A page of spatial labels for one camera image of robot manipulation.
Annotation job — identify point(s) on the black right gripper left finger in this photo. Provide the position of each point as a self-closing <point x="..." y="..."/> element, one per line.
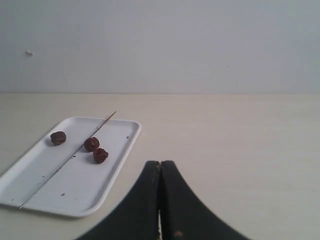
<point x="136" y="217"/>

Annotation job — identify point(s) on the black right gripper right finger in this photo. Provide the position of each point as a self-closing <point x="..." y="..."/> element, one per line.
<point x="183" y="216"/>

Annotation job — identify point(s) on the white rectangular plastic tray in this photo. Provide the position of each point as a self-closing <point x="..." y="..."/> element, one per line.
<point x="82" y="185"/>

